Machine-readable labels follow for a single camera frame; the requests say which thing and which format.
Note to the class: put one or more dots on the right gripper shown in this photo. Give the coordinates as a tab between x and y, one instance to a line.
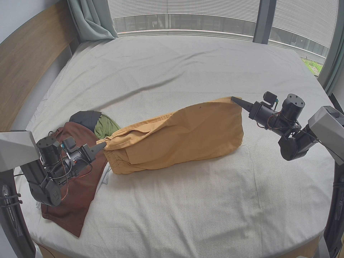
259	111

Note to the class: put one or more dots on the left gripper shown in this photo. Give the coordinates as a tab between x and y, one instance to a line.
86	153

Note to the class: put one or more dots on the tan shorts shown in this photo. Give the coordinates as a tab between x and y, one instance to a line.
188	133

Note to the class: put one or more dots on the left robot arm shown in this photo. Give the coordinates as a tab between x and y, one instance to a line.
16	149

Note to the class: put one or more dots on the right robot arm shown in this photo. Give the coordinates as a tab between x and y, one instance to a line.
325	128

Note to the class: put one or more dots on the bed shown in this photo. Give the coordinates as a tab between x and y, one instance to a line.
188	71

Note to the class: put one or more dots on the white garment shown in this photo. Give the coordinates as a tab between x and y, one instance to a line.
104	179

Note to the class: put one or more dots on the green garment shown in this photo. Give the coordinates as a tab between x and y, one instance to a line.
107	126

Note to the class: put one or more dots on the black garment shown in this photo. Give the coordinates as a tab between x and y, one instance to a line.
84	118

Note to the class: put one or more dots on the brown shorts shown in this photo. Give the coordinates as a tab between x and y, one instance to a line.
78	197

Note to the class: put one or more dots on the blue-green curtain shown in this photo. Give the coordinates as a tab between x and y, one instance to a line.
86	15
334	68

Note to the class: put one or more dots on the window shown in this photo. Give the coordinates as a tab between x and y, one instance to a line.
201	7

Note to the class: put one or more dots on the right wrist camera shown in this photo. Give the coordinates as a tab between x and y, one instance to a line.
270	97

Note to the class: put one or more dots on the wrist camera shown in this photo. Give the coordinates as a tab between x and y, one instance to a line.
270	97
69	144

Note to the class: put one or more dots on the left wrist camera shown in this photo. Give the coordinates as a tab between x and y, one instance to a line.
69	144

